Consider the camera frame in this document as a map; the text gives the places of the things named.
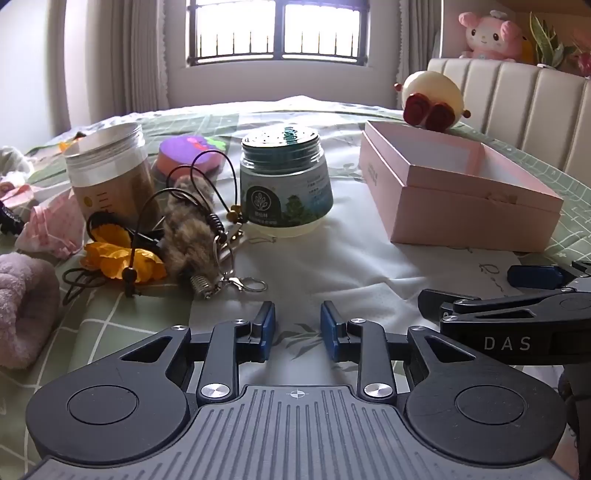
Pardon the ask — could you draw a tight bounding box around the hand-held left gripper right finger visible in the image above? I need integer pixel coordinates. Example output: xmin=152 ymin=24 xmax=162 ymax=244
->
xmin=320 ymin=300 xmax=482 ymax=401

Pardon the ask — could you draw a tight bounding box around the cream round plush toy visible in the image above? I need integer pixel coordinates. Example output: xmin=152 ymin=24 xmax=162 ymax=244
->
xmin=394 ymin=70 xmax=472 ymax=134

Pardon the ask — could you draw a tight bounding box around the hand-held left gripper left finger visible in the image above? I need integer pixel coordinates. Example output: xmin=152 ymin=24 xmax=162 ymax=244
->
xmin=121 ymin=301 xmax=277 ymax=402

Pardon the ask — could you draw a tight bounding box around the pink bunny plush toy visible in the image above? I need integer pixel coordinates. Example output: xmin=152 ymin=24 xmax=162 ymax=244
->
xmin=457 ymin=11 xmax=524 ymax=64

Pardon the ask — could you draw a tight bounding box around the white grey plush toy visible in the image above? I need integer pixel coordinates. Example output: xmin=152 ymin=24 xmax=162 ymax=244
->
xmin=0 ymin=146 xmax=35 ymax=186

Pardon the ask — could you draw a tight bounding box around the orange flower charm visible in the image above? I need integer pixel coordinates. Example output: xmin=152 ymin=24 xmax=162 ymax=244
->
xmin=62 ymin=210 xmax=169 ymax=306

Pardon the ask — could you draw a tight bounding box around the green checked bed sheet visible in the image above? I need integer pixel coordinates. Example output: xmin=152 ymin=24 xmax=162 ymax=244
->
xmin=0 ymin=95 xmax=591 ymax=480

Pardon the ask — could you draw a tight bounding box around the window with dark frame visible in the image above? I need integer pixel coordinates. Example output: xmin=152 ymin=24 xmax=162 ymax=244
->
xmin=185 ymin=0 xmax=371 ymax=68

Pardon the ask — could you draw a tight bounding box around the purple and orange sponge toy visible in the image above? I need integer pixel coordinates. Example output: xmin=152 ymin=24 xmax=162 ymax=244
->
xmin=154 ymin=135 xmax=228 ymax=186

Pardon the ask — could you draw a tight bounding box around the clear jar with silver lid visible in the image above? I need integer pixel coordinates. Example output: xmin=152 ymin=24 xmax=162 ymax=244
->
xmin=64 ymin=123 xmax=162 ymax=232

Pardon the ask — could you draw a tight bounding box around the beige padded headboard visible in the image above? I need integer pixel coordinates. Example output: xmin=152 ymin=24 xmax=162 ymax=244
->
xmin=427 ymin=57 xmax=591 ymax=175

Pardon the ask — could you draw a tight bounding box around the green lidded jar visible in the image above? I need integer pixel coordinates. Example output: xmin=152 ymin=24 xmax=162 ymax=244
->
xmin=239 ymin=124 xmax=335 ymax=239

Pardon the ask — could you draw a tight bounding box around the pink artificial flower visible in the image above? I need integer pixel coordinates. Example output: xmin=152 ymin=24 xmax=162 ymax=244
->
xmin=571 ymin=27 xmax=591 ymax=78

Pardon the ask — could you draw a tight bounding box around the pink and white cloth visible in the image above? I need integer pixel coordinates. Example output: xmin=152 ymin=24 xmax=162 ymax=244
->
xmin=15 ymin=190 xmax=88 ymax=260

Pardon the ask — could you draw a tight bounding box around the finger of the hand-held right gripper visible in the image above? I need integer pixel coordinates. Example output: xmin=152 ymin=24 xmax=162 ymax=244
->
xmin=507 ymin=260 xmax=591 ymax=291
xmin=417 ymin=289 xmax=482 ymax=325

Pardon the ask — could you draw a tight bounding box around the black strap object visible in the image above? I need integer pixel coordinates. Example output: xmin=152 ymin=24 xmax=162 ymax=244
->
xmin=0 ymin=201 xmax=25 ymax=236

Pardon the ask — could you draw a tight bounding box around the pink fuzzy plush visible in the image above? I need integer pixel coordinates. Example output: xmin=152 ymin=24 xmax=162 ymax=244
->
xmin=0 ymin=253 xmax=62 ymax=371

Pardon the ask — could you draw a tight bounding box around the brown furry keychain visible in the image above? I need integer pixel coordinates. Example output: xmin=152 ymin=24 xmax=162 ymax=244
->
xmin=159 ymin=150 xmax=269 ymax=302

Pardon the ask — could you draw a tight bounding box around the grey curtain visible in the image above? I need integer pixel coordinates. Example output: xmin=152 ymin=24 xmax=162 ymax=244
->
xmin=396 ymin=0 xmax=445 ymax=110
xmin=98 ymin=0 xmax=171 ymax=116

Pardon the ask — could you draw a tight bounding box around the pink cardboard box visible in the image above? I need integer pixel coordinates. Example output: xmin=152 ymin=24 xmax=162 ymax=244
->
xmin=358 ymin=119 xmax=565 ymax=254

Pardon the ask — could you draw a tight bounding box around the green potted plant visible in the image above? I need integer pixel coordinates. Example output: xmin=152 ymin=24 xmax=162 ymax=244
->
xmin=529 ymin=13 xmax=577 ymax=71

